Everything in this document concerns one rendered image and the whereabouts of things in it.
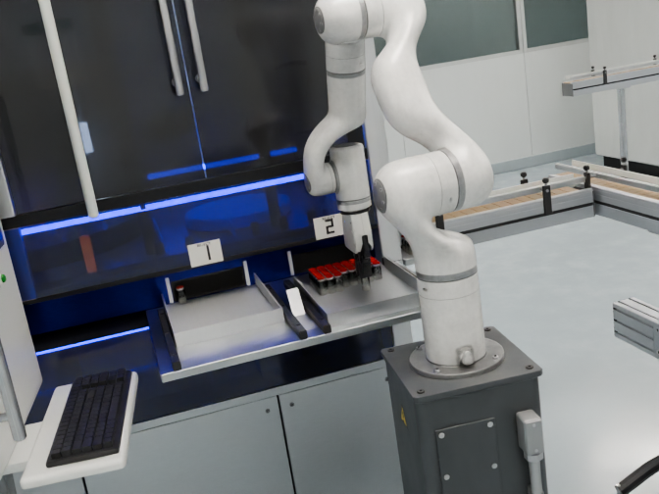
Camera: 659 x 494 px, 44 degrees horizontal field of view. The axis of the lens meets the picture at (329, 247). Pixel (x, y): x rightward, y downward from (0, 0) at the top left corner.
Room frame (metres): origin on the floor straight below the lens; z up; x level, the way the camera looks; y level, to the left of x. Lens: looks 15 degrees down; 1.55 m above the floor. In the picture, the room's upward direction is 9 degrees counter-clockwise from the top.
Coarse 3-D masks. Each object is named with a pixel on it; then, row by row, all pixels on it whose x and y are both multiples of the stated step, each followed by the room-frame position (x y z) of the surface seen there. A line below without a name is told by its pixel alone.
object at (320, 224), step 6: (330, 216) 2.15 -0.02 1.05; (336, 216) 2.15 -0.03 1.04; (318, 222) 2.14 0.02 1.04; (324, 222) 2.14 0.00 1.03; (330, 222) 2.15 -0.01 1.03; (336, 222) 2.15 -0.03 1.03; (318, 228) 2.14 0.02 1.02; (324, 228) 2.14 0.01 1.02; (330, 228) 2.14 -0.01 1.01; (336, 228) 2.15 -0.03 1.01; (342, 228) 2.15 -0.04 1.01; (318, 234) 2.14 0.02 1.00; (324, 234) 2.14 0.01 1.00; (330, 234) 2.14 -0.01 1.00; (336, 234) 2.15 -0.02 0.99
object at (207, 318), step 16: (240, 288) 2.15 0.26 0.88; (256, 288) 2.13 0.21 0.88; (176, 304) 2.10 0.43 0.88; (192, 304) 2.08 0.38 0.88; (208, 304) 2.06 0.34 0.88; (224, 304) 2.04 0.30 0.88; (240, 304) 2.02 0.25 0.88; (256, 304) 2.00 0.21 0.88; (272, 304) 1.96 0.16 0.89; (176, 320) 1.97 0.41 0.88; (192, 320) 1.95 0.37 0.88; (208, 320) 1.93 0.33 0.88; (224, 320) 1.92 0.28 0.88; (240, 320) 1.82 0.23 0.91; (256, 320) 1.83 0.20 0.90; (272, 320) 1.84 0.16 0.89; (176, 336) 1.78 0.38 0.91; (192, 336) 1.79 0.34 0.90; (208, 336) 1.80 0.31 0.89
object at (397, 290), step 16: (384, 256) 2.14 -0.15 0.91; (384, 272) 2.09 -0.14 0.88; (400, 272) 2.02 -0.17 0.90; (304, 288) 1.96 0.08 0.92; (352, 288) 2.01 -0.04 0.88; (384, 288) 1.97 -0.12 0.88; (400, 288) 1.95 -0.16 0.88; (416, 288) 1.92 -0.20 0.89; (320, 304) 1.83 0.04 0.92; (336, 304) 1.90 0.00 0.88; (352, 304) 1.89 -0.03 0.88; (368, 304) 1.78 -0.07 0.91; (384, 304) 1.79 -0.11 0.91; (400, 304) 1.80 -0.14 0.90; (416, 304) 1.80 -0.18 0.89; (336, 320) 1.76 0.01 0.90; (352, 320) 1.77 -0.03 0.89
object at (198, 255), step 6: (216, 240) 2.07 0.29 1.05; (192, 246) 2.06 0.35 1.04; (198, 246) 2.06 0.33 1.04; (204, 246) 2.06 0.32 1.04; (210, 246) 2.07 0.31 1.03; (216, 246) 2.07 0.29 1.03; (192, 252) 2.05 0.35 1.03; (198, 252) 2.06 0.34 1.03; (204, 252) 2.06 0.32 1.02; (210, 252) 2.07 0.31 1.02; (216, 252) 2.07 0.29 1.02; (192, 258) 2.05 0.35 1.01; (198, 258) 2.06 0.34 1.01; (204, 258) 2.06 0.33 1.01; (216, 258) 2.07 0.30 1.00; (222, 258) 2.07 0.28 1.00; (192, 264) 2.05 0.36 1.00; (198, 264) 2.06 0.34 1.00; (204, 264) 2.06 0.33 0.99
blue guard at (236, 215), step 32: (224, 192) 2.08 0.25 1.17; (256, 192) 2.10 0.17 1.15; (288, 192) 2.12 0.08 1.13; (64, 224) 1.99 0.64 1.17; (96, 224) 2.00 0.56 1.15; (128, 224) 2.02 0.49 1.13; (160, 224) 2.04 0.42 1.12; (192, 224) 2.06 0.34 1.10; (224, 224) 2.08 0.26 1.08; (256, 224) 2.10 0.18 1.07; (288, 224) 2.12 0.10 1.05; (32, 256) 1.96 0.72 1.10; (64, 256) 1.98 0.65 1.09; (96, 256) 2.00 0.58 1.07; (128, 256) 2.02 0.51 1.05; (160, 256) 2.04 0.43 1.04; (224, 256) 2.07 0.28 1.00; (32, 288) 1.96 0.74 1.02; (64, 288) 1.98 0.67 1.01
